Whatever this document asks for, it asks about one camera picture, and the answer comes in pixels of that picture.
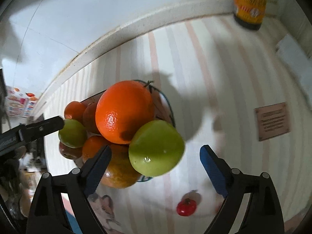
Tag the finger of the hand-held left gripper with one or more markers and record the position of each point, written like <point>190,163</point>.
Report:
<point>46,126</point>

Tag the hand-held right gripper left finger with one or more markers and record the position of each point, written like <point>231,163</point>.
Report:
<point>97,170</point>

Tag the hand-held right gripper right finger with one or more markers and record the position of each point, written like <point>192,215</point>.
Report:
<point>214,170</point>

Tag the red apple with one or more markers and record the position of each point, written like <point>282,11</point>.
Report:
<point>89,118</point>
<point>69,152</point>
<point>119,175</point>

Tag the medium orange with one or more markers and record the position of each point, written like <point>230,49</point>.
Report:
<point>93,146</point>

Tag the green apple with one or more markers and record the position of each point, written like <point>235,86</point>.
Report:
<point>156,148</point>
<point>72,132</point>

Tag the small orange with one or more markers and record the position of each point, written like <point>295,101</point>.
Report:
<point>73,109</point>

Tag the small red fruit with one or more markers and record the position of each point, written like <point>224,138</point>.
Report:
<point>186,207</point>

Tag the large orange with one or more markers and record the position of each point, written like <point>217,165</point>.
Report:
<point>121,112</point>

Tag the oval patterned ceramic plate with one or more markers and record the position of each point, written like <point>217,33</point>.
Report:
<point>163,107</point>

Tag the brown rectangular card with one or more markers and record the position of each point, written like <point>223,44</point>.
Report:
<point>273,121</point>

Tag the striped tablecloth with cat print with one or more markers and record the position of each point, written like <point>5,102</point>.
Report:
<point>195,78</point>

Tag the white folded cloth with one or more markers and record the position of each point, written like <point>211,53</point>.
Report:
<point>292,51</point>

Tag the dark soy sauce bottle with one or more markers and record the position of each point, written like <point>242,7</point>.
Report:
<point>249,4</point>

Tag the colourful wall sticker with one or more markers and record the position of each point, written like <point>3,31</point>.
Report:
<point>20,102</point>

